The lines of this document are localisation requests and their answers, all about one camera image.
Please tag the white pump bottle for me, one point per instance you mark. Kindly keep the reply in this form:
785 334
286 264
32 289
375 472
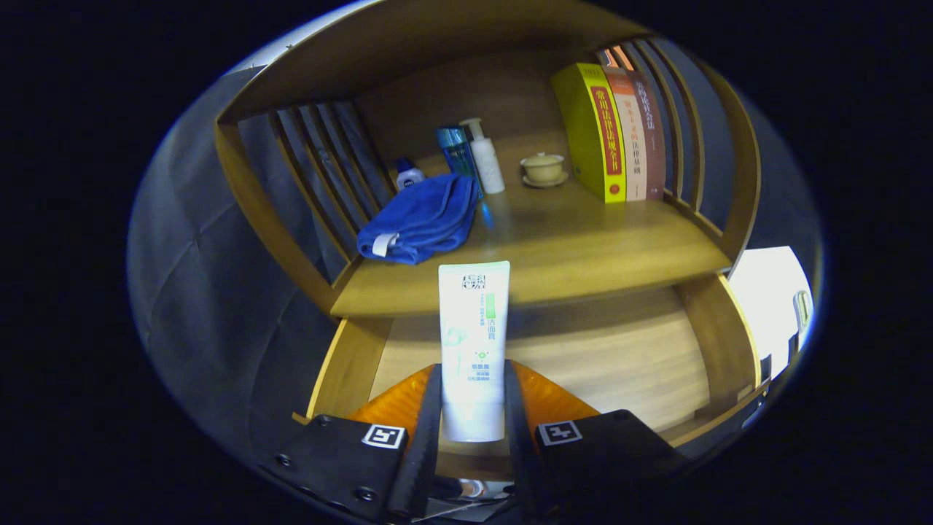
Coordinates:
488 168

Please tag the wooden cabinet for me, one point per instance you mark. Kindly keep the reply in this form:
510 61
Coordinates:
408 44

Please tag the wooden countertop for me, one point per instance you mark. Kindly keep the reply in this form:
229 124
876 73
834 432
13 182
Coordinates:
583 240

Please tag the black backdrop cloth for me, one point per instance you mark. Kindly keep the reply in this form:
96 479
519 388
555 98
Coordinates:
189 292

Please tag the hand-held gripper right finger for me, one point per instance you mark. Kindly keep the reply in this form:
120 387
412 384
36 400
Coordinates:
516 445

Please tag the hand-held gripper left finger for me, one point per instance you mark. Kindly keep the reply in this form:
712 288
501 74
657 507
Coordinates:
430 452

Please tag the white and green tube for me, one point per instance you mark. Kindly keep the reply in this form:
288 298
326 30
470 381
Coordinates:
474 328

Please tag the white drawer cabinet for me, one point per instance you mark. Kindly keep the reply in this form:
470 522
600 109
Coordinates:
765 292

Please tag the brown book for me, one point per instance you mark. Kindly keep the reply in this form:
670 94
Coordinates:
651 138

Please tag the blue folded towel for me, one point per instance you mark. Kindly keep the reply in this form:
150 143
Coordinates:
423 219

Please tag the beige saucer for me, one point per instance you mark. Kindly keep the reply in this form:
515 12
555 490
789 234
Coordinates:
547 184

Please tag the cream and orange book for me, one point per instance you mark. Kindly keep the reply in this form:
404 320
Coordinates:
630 138

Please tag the wooden drawer with black knob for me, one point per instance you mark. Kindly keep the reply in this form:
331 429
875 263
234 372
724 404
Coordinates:
619 350

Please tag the small white bottle blue cap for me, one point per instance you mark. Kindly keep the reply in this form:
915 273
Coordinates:
410 177

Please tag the yellow book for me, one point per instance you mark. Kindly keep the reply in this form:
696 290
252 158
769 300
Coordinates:
594 138

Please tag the beige lidded teacup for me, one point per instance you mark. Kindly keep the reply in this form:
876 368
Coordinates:
543 166

